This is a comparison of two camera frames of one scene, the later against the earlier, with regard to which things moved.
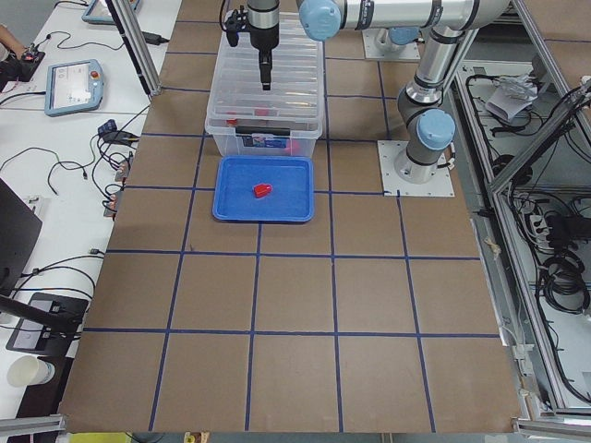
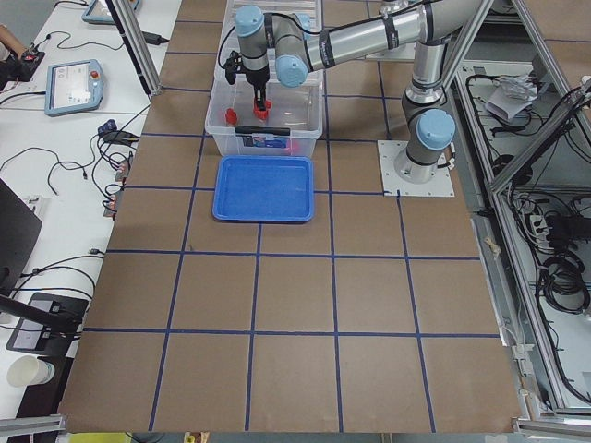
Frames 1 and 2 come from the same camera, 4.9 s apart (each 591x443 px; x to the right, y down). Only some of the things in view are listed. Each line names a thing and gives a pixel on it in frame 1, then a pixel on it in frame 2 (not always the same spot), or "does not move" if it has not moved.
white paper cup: [28, 370] does not move
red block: [261, 189] → [263, 113]
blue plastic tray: [292, 195] does not move
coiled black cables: [563, 283] does not move
